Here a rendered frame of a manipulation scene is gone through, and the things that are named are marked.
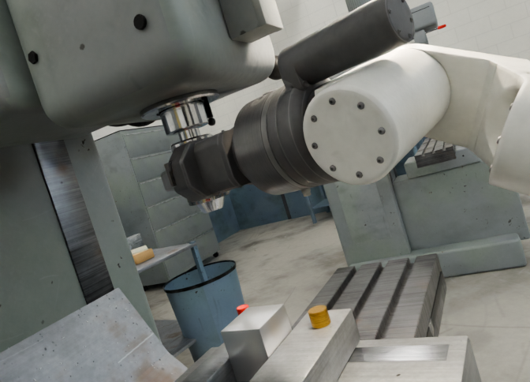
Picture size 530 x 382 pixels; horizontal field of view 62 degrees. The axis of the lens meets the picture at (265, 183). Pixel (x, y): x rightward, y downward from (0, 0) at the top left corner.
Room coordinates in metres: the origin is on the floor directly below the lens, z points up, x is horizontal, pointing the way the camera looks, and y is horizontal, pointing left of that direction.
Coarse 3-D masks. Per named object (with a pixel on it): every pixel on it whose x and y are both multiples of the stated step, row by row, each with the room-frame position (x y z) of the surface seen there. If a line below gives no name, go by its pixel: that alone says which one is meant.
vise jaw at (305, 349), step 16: (304, 320) 0.51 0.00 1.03; (336, 320) 0.48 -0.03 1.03; (352, 320) 0.50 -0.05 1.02; (288, 336) 0.48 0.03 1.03; (304, 336) 0.47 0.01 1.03; (320, 336) 0.46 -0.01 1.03; (336, 336) 0.45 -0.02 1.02; (352, 336) 0.49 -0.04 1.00; (288, 352) 0.44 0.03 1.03; (304, 352) 0.43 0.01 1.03; (320, 352) 0.42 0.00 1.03; (336, 352) 0.45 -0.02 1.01; (352, 352) 0.48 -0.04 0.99; (272, 368) 0.42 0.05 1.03; (288, 368) 0.41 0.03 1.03; (304, 368) 0.40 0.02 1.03; (320, 368) 0.41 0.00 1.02; (336, 368) 0.44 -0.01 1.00
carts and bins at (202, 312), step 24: (144, 264) 2.48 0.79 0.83; (216, 264) 2.94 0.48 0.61; (168, 288) 2.76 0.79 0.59; (192, 288) 2.49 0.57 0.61; (216, 288) 2.53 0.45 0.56; (240, 288) 2.70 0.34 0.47; (192, 312) 2.52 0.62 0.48; (216, 312) 2.52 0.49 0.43; (168, 336) 2.72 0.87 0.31; (192, 336) 2.55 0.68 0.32; (216, 336) 2.52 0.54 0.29
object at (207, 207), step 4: (224, 196) 0.47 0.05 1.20; (212, 200) 0.46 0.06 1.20; (216, 200) 0.46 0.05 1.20; (220, 200) 0.47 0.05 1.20; (200, 204) 0.46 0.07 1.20; (204, 204) 0.46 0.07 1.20; (208, 204) 0.46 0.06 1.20; (212, 204) 0.46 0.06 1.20; (216, 204) 0.46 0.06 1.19; (220, 204) 0.47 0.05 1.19; (200, 208) 0.47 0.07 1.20; (204, 208) 0.47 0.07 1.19; (208, 208) 0.46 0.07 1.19; (212, 208) 0.46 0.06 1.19; (216, 208) 0.47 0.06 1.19; (204, 212) 0.47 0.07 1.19
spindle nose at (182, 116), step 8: (184, 104) 0.45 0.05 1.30; (192, 104) 0.46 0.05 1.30; (200, 104) 0.47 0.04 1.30; (160, 112) 0.46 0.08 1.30; (168, 112) 0.46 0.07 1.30; (176, 112) 0.45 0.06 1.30; (184, 112) 0.45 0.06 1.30; (192, 112) 0.46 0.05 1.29; (200, 112) 0.46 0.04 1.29; (168, 120) 0.46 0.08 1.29; (176, 120) 0.45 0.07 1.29; (184, 120) 0.45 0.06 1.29; (192, 120) 0.46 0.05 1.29; (200, 120) 0.46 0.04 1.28; (168, 128) 0.46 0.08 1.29; (176, 128) 0.45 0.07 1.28; (184, 128) 0.45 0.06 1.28
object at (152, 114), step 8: (176, 96) 0.43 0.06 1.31; (184, 96) 0.44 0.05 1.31; (192, 96) 0.44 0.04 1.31; (200, 96) 0.45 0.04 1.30; (208, 96) 0.46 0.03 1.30; (216, 96) 0.47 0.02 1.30; (152, 104) 0.44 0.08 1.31; (160, 104) 0.44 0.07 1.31; (168, 104) 0.44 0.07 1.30; (176, 104) 0.45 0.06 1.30; (144, 112) 0.45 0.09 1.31; (152, 112) 0.45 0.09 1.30
